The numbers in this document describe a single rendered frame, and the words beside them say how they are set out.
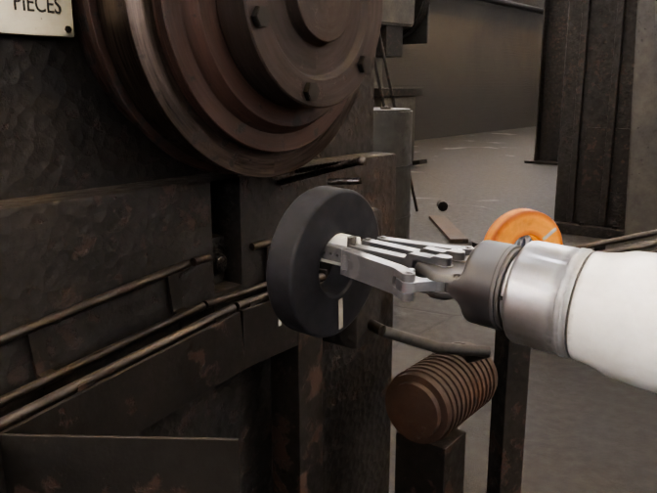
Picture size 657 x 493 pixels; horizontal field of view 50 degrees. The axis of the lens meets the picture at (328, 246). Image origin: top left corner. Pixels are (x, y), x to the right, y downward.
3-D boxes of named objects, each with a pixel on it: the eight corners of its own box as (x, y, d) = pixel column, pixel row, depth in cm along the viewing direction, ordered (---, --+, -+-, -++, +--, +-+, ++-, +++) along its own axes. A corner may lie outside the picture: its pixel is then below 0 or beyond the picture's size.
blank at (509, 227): (505, 304, 134) (514, 309, 131) (465, 242, 129) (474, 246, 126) (566, 253, 136) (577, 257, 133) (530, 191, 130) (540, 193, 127)
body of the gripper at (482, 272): (492, 344, 58) (396, 317, 63) (531, 318, 64) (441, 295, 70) (502, 256, 56) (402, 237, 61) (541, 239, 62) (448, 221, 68)
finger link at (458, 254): (459, 253, 63) (467, 250, 64) (360, 232, 70) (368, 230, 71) (457, 294, 64) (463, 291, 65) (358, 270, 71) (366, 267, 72)
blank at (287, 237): (259, 202, 65) (286, 208, 63) (356, 171, 77) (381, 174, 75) (268, 354, 70) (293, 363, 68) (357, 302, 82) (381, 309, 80)
